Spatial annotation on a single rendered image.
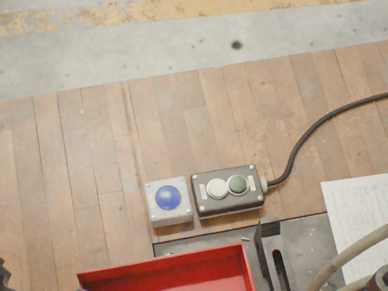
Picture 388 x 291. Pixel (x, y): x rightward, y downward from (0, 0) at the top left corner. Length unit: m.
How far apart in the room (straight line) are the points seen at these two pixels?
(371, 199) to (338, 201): 0.05
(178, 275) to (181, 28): 1.40
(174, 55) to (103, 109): 1.14
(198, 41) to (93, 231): 1.33
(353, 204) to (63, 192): 0.46
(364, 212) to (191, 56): 1.27
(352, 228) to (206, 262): 0.24
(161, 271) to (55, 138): 0.29
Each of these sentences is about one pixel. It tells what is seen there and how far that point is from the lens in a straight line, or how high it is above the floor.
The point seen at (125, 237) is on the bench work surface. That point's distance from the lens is 1.23.
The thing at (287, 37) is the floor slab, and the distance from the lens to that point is 2.51.
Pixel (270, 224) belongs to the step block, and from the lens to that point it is 1.15.
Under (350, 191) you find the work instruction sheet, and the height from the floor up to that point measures 0.90.
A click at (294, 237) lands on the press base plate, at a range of 1.24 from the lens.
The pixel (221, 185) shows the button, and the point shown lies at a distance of 1.22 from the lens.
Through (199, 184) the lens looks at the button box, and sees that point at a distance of 1.22.
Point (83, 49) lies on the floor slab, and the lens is 2.46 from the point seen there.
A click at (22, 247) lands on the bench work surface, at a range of 1.24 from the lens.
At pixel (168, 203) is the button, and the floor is 0.94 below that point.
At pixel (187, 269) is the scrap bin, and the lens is 1.20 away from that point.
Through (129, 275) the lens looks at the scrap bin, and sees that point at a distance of 1.20.
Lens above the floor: 2.05
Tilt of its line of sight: 64 degrees down
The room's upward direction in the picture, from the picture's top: 4 degrees clockwise
